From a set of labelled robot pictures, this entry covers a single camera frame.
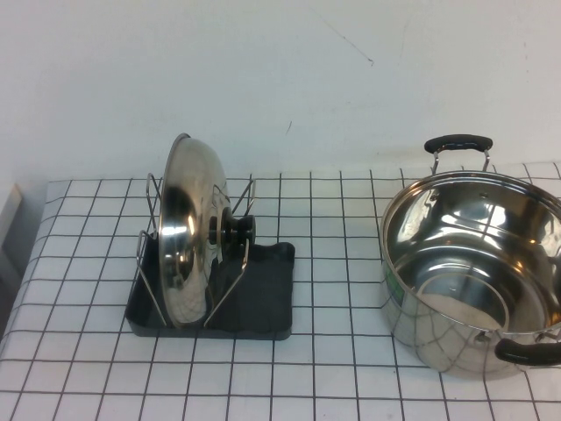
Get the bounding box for white grid-pattern tablecloth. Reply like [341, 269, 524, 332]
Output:
[0, 161, 561, 421]

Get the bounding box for stainless steel pot lid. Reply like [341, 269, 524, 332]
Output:
[158, 132, 256, 329]

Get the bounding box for black tray wire lid rack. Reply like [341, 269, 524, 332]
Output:
[124, 171, 295, 342]

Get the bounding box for stainless steel pot black handles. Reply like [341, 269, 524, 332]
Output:
[379, 133, 561, 381]

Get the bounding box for beige board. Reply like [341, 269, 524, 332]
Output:
[0, 182, 23, 247]

